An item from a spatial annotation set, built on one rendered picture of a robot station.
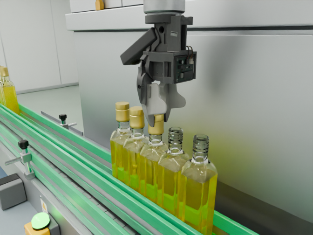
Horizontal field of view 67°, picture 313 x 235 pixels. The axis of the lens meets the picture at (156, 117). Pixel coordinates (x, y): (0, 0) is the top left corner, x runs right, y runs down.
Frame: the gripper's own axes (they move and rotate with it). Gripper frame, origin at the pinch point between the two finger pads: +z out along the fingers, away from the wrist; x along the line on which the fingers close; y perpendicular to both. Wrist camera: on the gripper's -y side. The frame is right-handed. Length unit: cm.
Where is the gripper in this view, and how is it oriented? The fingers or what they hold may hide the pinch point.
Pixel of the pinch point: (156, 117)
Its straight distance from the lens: 51.1
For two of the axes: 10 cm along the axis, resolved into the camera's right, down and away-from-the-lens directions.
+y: 7.3, 2.2, -6.5
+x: 6.8, -2.4, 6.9
